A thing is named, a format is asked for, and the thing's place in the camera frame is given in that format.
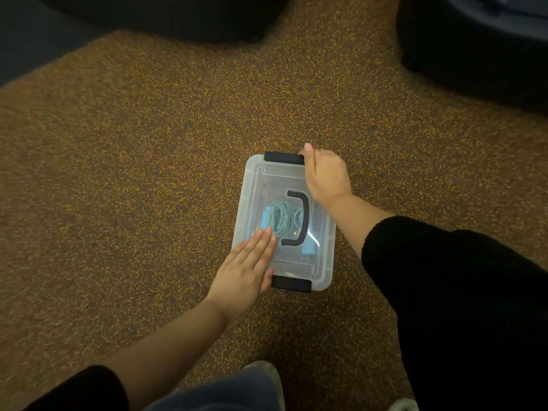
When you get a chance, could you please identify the person's blue jeans leg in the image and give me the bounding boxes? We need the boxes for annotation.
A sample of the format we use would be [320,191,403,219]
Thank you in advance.
[143,367,277,411]

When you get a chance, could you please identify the grey shoe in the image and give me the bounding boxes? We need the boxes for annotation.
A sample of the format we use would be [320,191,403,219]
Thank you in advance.
[243,360,286,411]

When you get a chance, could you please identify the clear plastic storage box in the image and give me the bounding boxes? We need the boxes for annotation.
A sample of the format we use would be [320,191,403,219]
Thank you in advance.
[231,152,337,293]

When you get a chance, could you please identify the black beanbag seat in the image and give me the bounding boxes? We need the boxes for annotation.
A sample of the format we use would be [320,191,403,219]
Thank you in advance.
[36,0,293,44]

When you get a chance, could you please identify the person's left forearm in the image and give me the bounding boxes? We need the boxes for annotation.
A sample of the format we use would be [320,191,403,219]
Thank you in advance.
[23,297,232,411]

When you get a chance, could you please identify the dark blue beanbag seat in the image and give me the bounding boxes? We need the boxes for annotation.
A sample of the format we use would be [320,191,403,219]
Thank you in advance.
[396,0,548,112]

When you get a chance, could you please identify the teal coiled cable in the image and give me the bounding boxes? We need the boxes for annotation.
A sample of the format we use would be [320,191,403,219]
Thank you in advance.
[260,200,320,256]

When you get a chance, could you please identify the person's right hand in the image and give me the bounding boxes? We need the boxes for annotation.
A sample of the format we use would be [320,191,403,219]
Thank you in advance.
[298,143,353,206]

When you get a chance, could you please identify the person's right forearm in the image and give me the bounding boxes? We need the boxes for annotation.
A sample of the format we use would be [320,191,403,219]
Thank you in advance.
[327,193,548,411]

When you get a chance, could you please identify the person's left hand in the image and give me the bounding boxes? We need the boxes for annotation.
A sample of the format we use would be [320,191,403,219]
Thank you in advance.
[205,227,278,323]

